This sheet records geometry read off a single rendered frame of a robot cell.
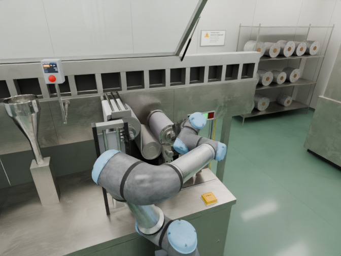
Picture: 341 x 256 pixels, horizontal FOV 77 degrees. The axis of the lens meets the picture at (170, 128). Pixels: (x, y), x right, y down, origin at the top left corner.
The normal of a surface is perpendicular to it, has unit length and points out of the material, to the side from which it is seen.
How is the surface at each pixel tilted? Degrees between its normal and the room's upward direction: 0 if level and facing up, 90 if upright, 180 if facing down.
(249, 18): 90
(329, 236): 0
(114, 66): 90
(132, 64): 90
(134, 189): 66
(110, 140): 90
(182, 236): 7
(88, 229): 0
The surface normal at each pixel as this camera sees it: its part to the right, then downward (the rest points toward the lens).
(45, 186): 0.37, 0.41
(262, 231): 0.01, -0.90
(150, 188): 0.26, -0.03
